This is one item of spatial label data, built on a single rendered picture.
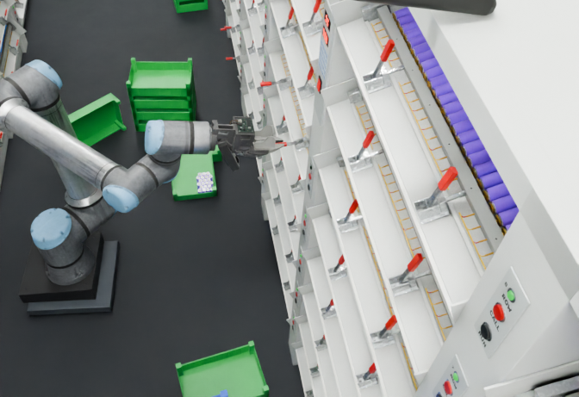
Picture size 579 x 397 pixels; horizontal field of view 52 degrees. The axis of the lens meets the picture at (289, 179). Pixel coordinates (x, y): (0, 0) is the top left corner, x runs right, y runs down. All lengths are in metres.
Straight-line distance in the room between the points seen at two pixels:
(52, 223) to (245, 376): 0.92
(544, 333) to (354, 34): 0.68
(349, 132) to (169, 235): 1.63
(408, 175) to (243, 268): 1.77
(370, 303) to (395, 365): 0.13
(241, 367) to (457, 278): 1.67
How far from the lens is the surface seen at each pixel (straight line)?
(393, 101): 0.96
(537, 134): 0.60
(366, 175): 1.12
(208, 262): 2.60
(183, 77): 3.06
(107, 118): 3.16
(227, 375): 2.36
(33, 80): 2.02
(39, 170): 3.09
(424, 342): 0.95
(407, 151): 0.89
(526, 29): 0.73
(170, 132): 1.57
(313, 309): 1.85
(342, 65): 1.19
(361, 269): 1.23
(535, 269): 0.57
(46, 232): 2.32
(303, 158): 1.68
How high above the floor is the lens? 2.19
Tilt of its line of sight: 50 degrees down
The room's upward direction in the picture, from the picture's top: 4 degrees clockwise
